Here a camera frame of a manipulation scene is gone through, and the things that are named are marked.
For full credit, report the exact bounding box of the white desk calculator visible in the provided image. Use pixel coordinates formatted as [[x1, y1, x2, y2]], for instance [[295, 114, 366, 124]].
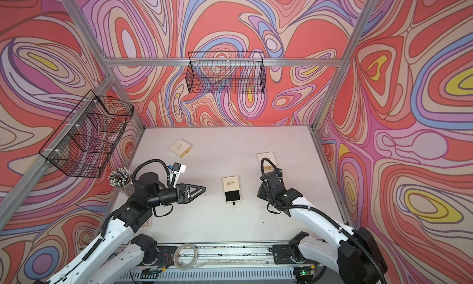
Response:
[[140, 218, 152, 230]]

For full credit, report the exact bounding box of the black wire basket left wall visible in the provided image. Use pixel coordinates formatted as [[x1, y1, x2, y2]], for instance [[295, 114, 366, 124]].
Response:
[[39, 90, 134, 178]]

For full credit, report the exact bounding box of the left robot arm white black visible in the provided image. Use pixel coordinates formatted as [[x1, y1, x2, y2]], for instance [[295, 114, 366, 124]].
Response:
[[47, 158, 206, 284]]

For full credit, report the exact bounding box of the black wire basket wall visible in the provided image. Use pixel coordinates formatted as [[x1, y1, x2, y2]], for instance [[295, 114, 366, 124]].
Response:
[[39, 90, 134, 178], [186, 51, 267, 95]]

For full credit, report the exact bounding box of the black wire basket back wall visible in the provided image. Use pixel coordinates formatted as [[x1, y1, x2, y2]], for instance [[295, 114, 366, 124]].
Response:
[[186, 51, 267, 95]]

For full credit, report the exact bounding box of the cream jewelry box far left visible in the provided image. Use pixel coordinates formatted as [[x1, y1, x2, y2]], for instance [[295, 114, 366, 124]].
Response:
[[169, 139, 192, 158]]

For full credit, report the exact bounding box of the small cream jewelry box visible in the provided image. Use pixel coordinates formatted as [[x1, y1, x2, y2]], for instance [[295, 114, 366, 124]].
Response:
[[223, 176, 241, 205]]

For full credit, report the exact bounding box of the coiled clear cable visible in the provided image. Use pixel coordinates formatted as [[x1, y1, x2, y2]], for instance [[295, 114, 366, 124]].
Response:
[[173, 244, 199, 272]]

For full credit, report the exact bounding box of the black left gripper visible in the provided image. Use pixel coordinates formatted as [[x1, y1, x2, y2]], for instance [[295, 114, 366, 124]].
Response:
[[146, 184, 204, 210]]

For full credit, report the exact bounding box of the cream drawer jewelry box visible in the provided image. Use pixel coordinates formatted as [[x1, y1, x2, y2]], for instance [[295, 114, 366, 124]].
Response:
[[256, 152, 278, 172]]

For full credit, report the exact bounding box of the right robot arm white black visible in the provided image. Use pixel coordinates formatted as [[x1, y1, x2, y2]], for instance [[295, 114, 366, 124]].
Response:
[[257, 157, 388, 284]]

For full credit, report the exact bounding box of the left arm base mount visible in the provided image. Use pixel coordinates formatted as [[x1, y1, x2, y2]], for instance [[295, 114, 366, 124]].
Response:
[[130, 234, 177, 277]]

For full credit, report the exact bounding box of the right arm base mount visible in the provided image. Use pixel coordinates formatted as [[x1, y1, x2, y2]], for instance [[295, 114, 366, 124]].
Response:
[[268, 231, 326, 278]]

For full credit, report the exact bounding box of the clear cup of pens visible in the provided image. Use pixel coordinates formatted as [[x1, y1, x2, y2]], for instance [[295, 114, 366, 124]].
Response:
[[108, 167, 134, 197]]

